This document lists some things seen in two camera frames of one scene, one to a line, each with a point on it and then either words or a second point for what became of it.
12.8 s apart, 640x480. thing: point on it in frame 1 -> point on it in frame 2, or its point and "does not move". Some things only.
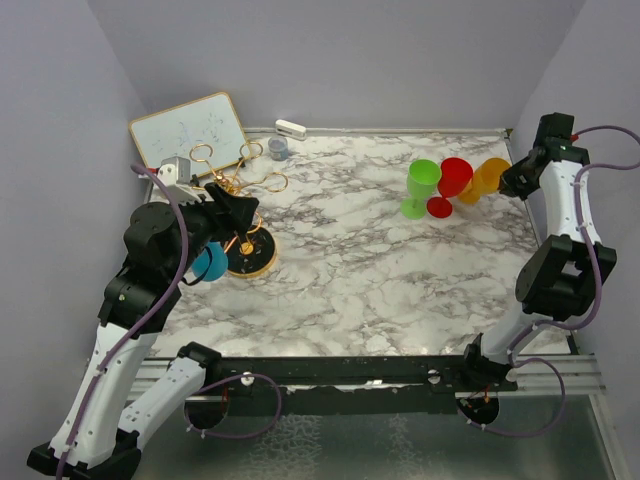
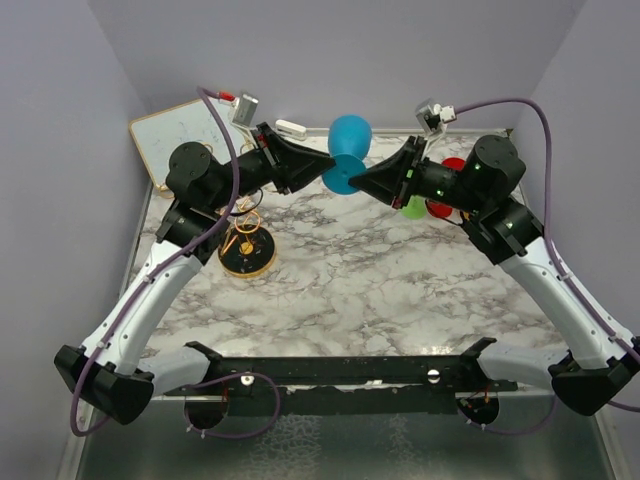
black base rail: x=349 y=385 does not move
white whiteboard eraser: x=291 y=130 does not move
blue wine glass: x=219 y=264 -> x=349 y=140
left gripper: x=231 y=214 -> x=295 y=166
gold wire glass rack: x=253 y=252 does not move
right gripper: x=509 y=183 -> x=391 y=173
